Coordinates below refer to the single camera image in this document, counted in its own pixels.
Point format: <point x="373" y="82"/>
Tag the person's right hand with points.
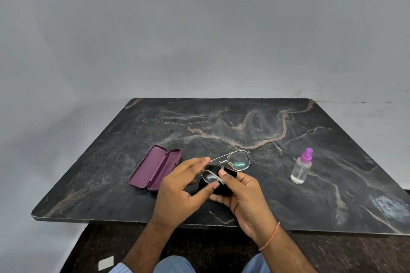
<point x="249" y="205"/>

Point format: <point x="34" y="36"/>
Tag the person's left hand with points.
<point x="171" y="197"/>

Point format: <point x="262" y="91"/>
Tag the person's right thumb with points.
<point x="231" y="177"/>

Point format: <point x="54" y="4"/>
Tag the person's left thumb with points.
<point x="205" y="191"/>

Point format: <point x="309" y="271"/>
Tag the black cleaning cloth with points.
<point x="224" y="189"/>

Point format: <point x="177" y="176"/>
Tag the metal frame eyeglasses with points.
<point x="238" y="160"/>

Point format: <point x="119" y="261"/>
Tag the person's left forearm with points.
<point x="147" y="247"/>

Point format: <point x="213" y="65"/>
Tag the person's right forearm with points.
<point x="285" y="256"/>

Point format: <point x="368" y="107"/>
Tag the purple eyeglasses case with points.
<point x="153" y="170"/>

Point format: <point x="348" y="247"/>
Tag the clear spray bottle purple cap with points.
<point x="300" y="172"/>

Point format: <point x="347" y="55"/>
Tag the person's blue trousers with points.
<point x="174" y="266"/>

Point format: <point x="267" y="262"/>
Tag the light striped shirt sleeve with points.
<point x="118" y="269"/>

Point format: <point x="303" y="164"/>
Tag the white paper scrap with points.
<point x="106" y="263"/>

